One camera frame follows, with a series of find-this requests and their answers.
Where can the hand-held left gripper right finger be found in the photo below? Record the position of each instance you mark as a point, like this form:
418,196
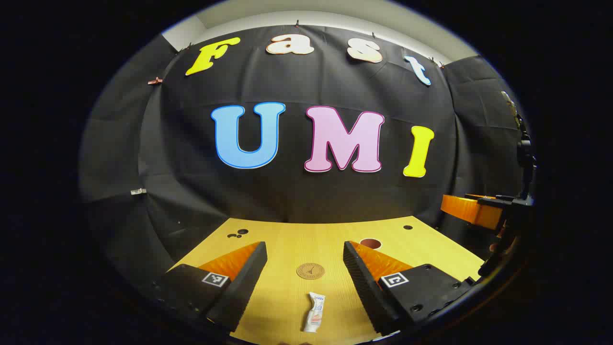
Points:
366,287

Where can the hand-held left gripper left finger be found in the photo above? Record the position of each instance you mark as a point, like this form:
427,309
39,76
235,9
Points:
242,287

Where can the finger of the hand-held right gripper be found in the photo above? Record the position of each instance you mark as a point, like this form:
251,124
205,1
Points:
471,211

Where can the white toothpaste tube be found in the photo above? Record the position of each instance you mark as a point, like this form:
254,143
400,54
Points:
314,314

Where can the round cork coaster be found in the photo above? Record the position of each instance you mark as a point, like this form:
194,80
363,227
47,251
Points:
310,271

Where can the wooden desktop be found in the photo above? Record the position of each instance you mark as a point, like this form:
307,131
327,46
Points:
297,239

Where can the black backdrop cloth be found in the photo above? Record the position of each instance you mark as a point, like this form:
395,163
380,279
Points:
297,191

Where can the white cloth clip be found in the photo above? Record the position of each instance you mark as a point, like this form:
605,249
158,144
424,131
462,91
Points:
138,191

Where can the copper cloth clip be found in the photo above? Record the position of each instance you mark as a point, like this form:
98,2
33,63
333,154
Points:
154,81

